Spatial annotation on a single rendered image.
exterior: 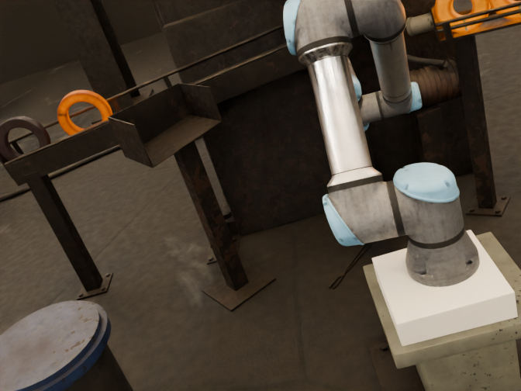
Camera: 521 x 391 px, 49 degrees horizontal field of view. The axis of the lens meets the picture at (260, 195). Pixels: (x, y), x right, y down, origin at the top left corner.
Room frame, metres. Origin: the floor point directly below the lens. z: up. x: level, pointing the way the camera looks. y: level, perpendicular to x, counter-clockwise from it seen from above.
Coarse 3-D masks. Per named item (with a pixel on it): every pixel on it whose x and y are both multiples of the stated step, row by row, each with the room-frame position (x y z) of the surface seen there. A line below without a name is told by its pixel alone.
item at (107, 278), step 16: (368, 144) 1.87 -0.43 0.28; (32, 176) 2.01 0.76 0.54; (48, 176) 2.06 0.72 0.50; (48, 192) 2.01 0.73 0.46; (48, 208) 2.01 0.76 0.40; (64, 208) 2.06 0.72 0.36; (64, 224) 2.01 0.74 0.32; (64, 240) 2.01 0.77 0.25; (80, 240) 2.05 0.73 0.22; (80, 256) 2.01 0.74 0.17; (208, 256) 1.96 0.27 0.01; (80, 272) 2.01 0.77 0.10; (96, 272) 2.04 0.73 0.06; (112, 272) 2.10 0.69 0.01; (96, 288) 2.01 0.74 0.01
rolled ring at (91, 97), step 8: (64, 96) 2.01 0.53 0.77; (72, 96) 1.98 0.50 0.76; (80, 96) 1.98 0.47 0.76; (88, 96) 1.98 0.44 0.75; (96, 96) 1.98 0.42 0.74; (64, 104) 1.99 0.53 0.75; (72, 104) 1.99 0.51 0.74; (96, 104) 1.98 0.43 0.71; (104, 104) 1.98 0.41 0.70; (64, 112) 2.00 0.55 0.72; (104, 112) 1.99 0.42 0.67; (64, 120) 2.00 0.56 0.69; (104, 120) 1.99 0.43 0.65; (64, 128) 2.01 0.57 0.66; (72, 128) 2.00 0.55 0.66; (80, 128) 2.03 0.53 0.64
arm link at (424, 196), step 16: (400, 176) 1.00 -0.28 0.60; (416, 176) 0.99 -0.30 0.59; (432, 176) 0.97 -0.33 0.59; (448, 176) 0.96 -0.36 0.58; (400, 192) 0.97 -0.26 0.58; (416, 192) 0.94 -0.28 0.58; (432, 192) 0.93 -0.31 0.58; (448, 192) 0.94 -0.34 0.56; (400, 208) 0.96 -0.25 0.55; (416, 208) 0.95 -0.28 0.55; (432, 208) 0.93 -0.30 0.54; (448, 208) 0.93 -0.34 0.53; (400, 224) 0.95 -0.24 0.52; (416, 224) 0.94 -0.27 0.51; (432, 224) 0.94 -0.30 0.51; (448, 224) 0.93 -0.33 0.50; (416, 240) 0.96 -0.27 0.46; (432, 240) 0.94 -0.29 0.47
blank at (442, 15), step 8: (440, 0) 1.69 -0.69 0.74; (448, 0) 1.68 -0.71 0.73; (472, 0) 1.63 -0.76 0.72; (480, 0) 1.62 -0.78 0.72; (440, 8) 1.69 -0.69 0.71; (448, 8) 1.68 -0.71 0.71; (472, 8) 1.63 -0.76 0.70; (480, 8) 1.62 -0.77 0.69; (488, 8) 1.61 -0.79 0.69; (440, 16) 1.70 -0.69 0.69; (448, 16) 1.68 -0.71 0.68; (456, 16) 1.67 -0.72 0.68; (480, 16) 1.62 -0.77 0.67; (456, 24) 1.67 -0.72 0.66; (480, 24) 1.62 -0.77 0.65; (456, 32) 1.67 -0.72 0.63; (464, 32) 1.65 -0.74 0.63
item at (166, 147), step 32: (160, 96) 1.81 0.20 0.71; (192, 96) 1.79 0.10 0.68; (128, 128) 1.60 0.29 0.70; (160, 128) 1.80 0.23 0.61; (192, 128) 1.72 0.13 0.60; (160, 160) 1.57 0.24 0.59; (192, 160) 1.69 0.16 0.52; (192, 192) 1.70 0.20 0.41; (224, 224) 1.70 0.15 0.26; (224, 256) 1.68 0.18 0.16; (224, 288) 1.71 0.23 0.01; (256, 288) 1.65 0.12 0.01
